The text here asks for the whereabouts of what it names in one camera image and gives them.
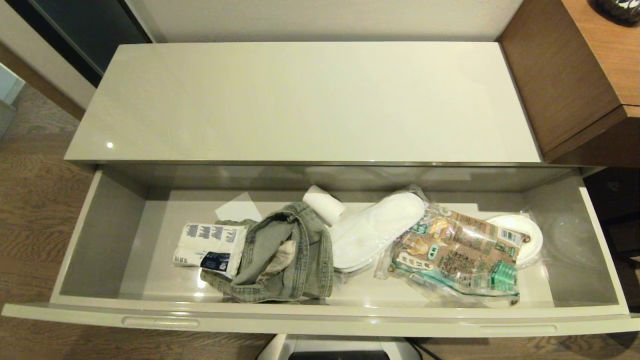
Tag white tissue pack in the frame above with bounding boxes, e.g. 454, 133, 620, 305
172, 222, 250, 280

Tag beige cabinet drawer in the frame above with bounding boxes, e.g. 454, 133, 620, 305
1, 165, 640, 339

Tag white and black robot base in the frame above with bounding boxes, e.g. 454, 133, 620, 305
257, 334, 424, 360

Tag white paper roll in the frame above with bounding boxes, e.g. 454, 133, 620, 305
302, 185, 347, 227

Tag faded denim jeans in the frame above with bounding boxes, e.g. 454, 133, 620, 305
200, 201, 335, 305

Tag brown and green snack bag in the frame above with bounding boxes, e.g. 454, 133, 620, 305
373, 202, 532, 307

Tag bagged white slippers, brown sticker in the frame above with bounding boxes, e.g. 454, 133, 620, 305
484, 212, 546, 271

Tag clear plastic lid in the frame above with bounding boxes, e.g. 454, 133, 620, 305
547, 214, 597, 267

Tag brown wooden side cabinet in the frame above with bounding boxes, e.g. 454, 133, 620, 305
497, 0, 640, 169

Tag dark door panel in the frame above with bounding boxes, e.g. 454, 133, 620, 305
6, 0, 154, 89

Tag pale blue cabinet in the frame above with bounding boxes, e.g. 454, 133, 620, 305
0, 62, 26, 104

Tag dark bowl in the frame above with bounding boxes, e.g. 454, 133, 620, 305
589, 0, 640, 26

